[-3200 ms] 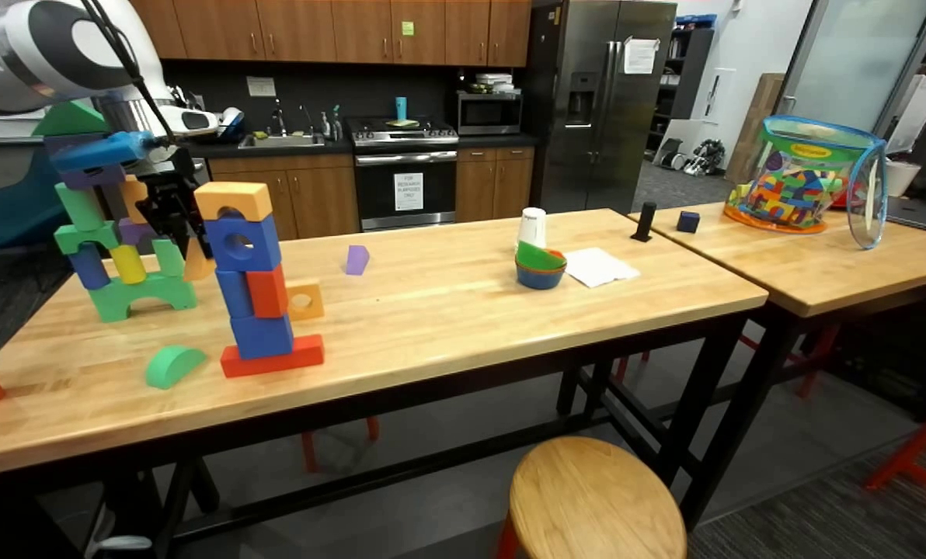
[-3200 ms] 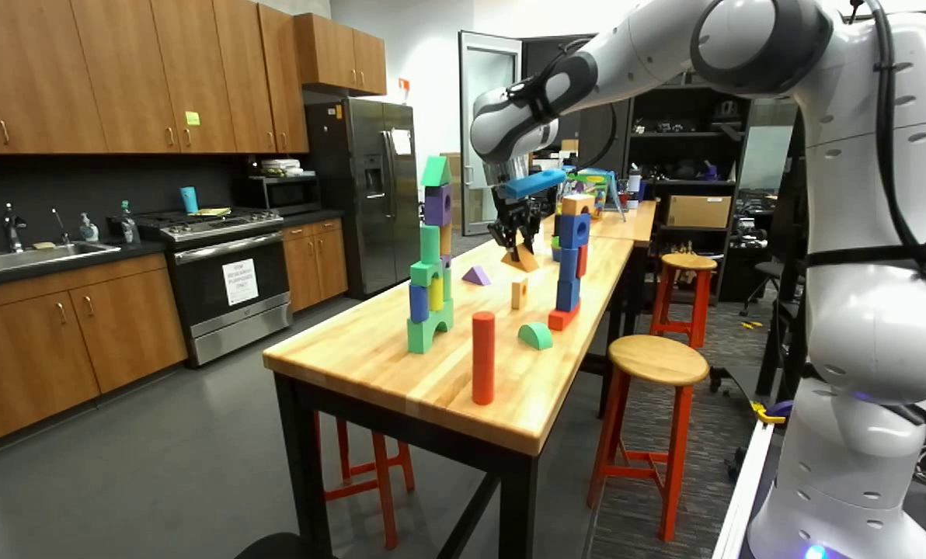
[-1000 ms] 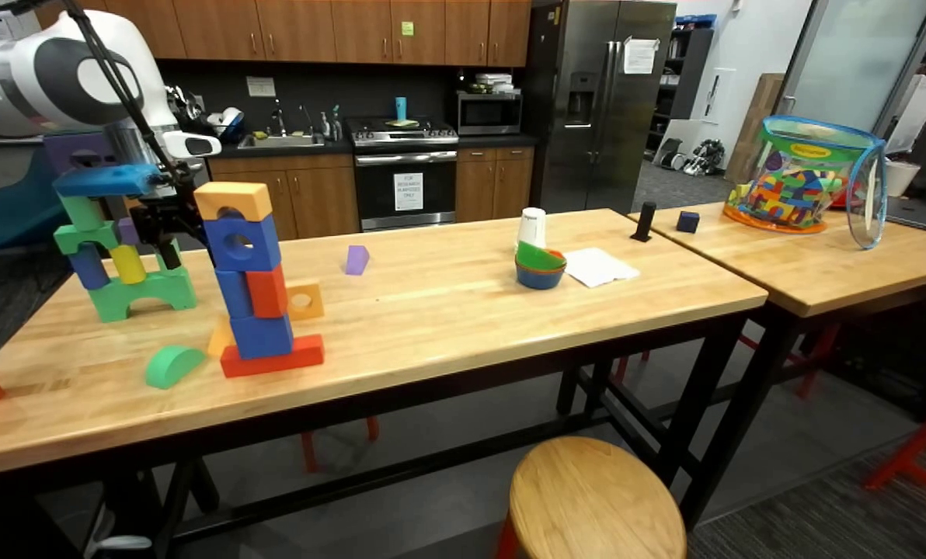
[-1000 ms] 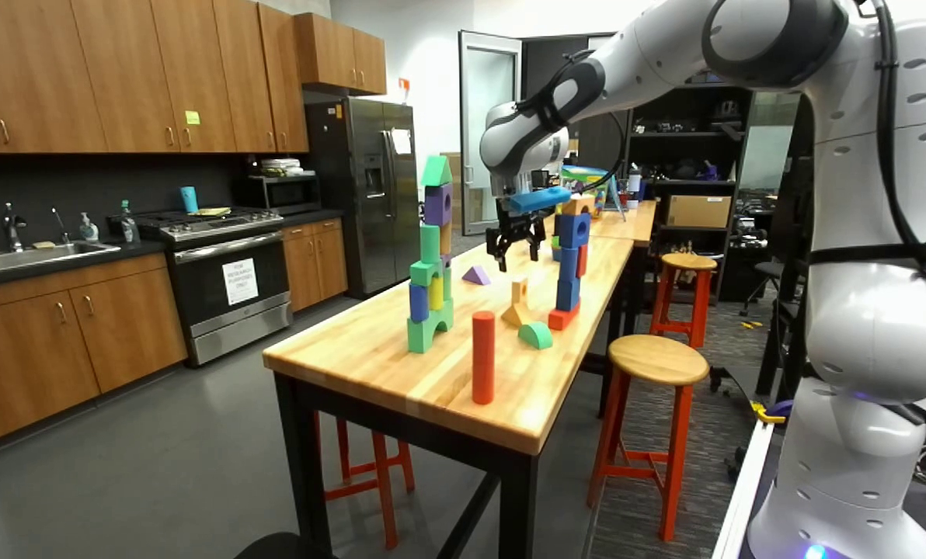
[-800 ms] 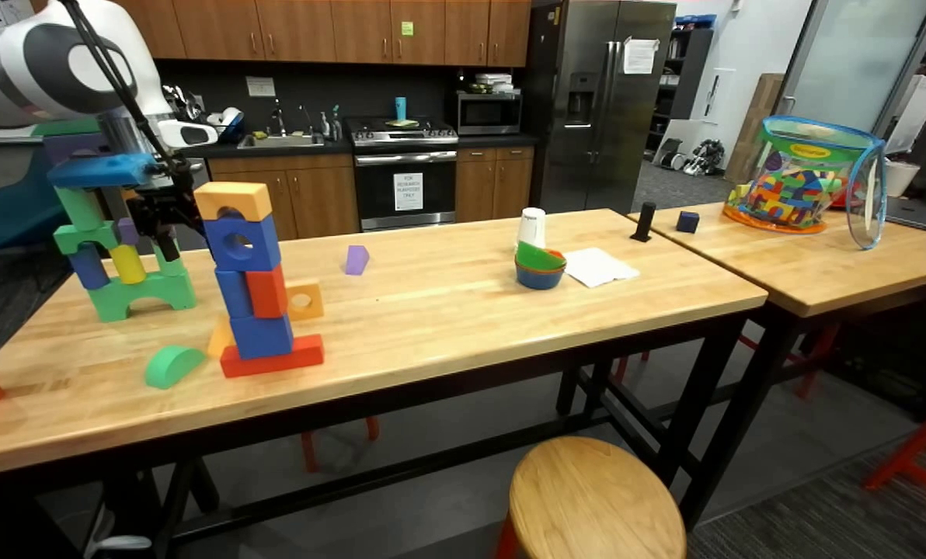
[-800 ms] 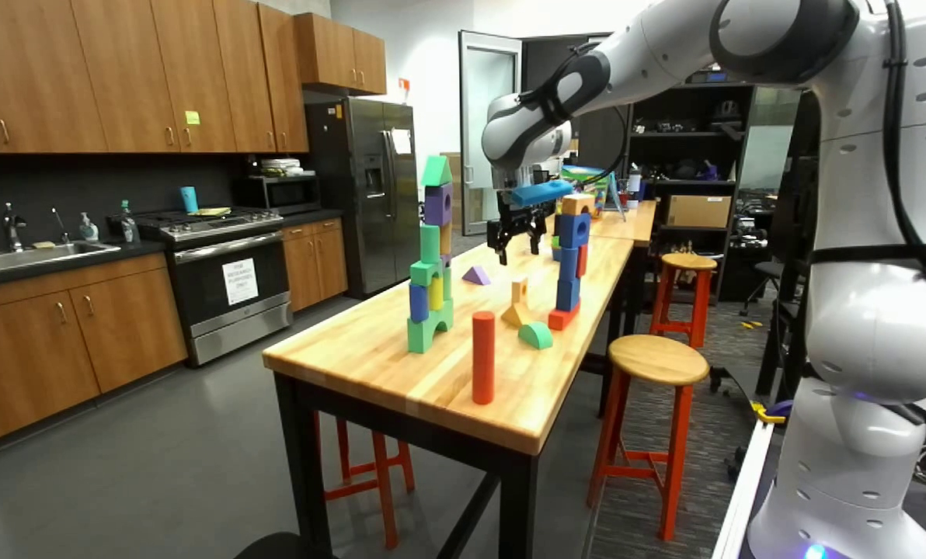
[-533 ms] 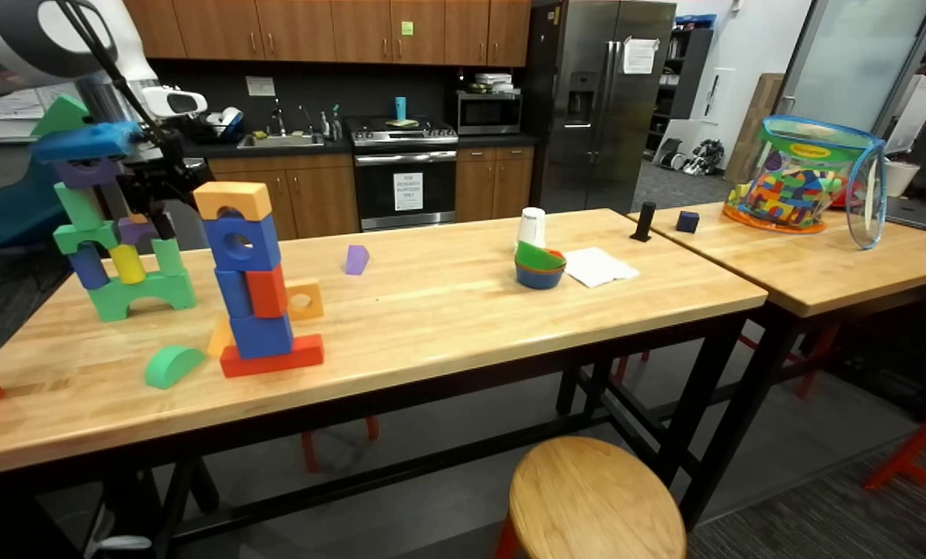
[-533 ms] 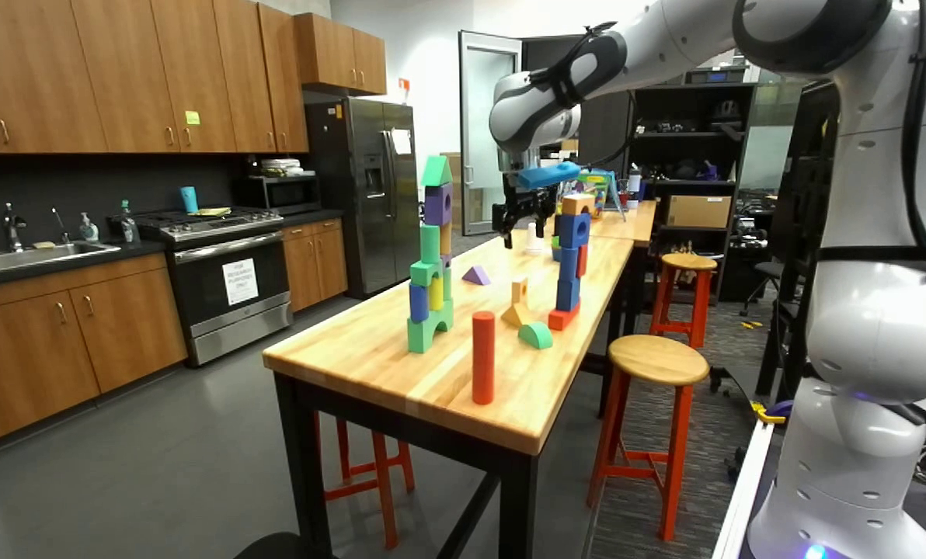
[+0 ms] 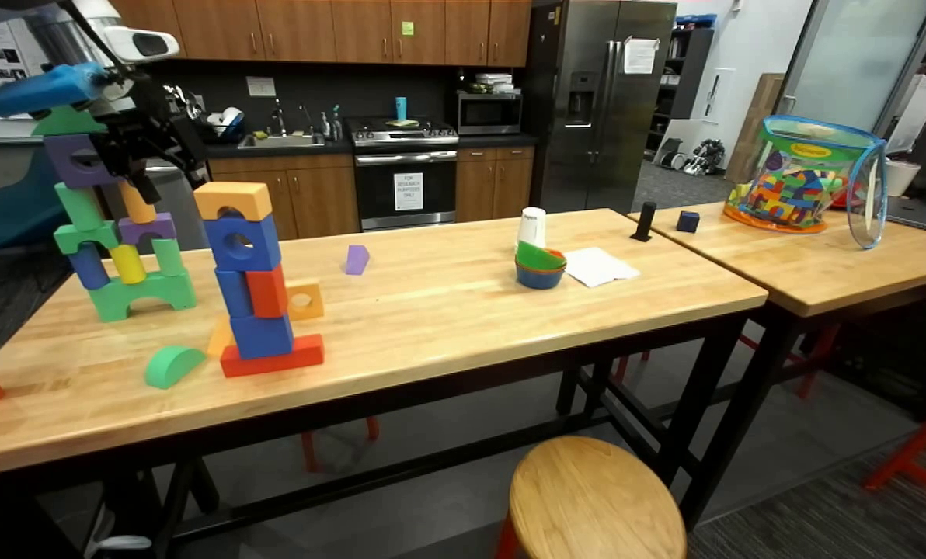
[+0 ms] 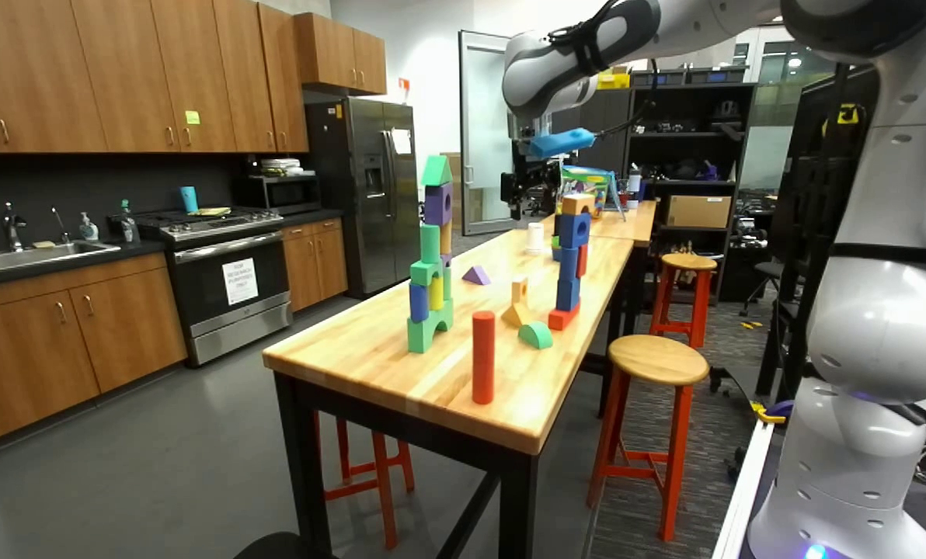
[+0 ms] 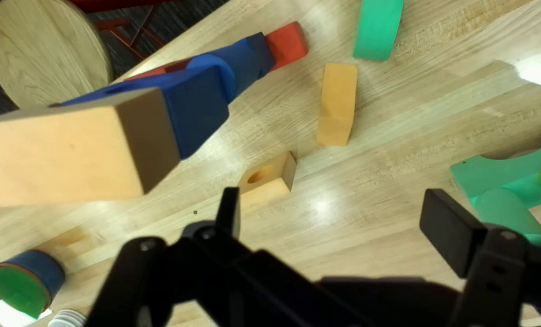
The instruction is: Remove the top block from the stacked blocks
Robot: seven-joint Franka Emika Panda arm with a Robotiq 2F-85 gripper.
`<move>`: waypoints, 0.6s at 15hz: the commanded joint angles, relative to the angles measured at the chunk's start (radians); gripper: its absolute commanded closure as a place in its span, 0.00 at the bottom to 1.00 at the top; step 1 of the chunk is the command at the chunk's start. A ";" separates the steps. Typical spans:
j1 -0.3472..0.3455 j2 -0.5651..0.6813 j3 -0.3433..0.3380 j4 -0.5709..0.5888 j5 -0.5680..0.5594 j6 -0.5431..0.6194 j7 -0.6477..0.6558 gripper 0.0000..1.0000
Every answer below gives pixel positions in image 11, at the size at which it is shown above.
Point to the green half-round block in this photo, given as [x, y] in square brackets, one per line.
[377, 27]

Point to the large natural wooden block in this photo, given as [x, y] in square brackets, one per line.
[59, 151]

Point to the small red block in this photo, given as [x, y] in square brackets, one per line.
[156, 71]

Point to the white cup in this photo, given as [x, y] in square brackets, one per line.
[68, 318]

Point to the green round foam block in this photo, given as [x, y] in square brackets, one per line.
[14, 291]

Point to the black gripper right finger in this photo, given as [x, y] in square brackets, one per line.
[453, 229]

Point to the blue round foam block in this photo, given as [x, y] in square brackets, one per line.
[41, 269]

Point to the blue tall block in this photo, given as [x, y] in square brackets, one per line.
[250, 60]

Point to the blue block with hole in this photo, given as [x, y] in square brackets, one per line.
[199, 106]

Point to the yellow wooden block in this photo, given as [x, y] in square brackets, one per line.
[337, 102]

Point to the green pillar block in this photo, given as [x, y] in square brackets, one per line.
[510, 218]

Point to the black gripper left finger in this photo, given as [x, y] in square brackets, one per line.
[228, 209]

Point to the small natural wooden piece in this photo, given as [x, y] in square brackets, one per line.
[268, 182]

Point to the wooden stool orange legs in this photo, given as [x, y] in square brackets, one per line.
[41, 51]

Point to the red flat base block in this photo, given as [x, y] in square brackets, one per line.
[290, 42]

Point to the green arch block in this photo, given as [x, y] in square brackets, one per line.
[495, 173]

